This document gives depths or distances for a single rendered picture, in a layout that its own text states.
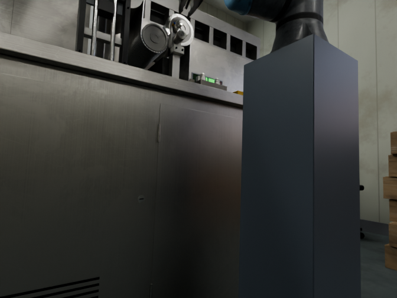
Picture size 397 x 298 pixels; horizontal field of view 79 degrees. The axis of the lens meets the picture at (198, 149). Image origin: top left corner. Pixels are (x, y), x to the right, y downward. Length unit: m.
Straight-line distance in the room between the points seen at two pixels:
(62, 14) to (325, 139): 1.28
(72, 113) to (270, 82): 0.50
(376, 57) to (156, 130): 2.99
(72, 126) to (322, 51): 0.61
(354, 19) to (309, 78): 3.22
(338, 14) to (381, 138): 1.65
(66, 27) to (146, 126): 0.82
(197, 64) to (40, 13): 0.85
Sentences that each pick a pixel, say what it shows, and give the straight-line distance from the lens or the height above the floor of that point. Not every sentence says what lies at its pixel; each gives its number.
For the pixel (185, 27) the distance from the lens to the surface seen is 1.25.
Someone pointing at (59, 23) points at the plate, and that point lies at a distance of 1.45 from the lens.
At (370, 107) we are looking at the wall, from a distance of 3.32.
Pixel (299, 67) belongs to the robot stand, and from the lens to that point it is 0.59.
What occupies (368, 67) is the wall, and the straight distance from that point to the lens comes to 3.46.
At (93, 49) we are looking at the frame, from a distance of 0.93.
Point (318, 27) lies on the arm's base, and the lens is 0.71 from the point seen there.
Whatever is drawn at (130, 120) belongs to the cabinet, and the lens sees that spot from 0.74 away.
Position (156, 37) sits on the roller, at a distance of 1.18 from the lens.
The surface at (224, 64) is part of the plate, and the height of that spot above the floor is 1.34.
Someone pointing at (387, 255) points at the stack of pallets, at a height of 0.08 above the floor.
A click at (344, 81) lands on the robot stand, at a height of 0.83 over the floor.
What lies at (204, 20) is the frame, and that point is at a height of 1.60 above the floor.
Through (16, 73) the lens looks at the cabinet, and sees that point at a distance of 0.73.
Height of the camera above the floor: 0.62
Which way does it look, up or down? 4 degrees up
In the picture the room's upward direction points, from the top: 2 degrees clockwise
